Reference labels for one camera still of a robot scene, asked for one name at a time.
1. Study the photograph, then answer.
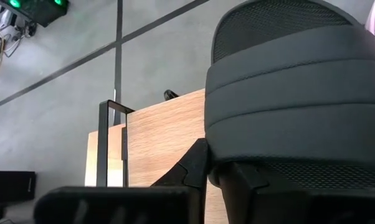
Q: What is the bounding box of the black box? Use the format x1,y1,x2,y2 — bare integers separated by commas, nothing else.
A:
0,170,37,210

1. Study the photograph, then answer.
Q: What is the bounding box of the black device with green lights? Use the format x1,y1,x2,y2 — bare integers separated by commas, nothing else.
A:
0,0,70,28

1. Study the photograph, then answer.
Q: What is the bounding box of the black slide sandal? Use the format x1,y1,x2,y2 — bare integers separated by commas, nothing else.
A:
204,0,375,191

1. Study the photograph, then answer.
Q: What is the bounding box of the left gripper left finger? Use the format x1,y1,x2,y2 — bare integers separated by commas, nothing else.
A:
34,138,211,224

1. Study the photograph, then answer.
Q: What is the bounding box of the black frame bracket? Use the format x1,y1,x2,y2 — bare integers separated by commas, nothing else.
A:
163,89,180,101

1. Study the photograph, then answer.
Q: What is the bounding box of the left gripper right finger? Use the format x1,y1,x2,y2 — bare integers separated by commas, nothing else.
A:
217,161,375,224

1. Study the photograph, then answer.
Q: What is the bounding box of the wooden shelf with black frame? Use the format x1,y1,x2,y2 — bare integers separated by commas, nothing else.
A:
95,88,230,224

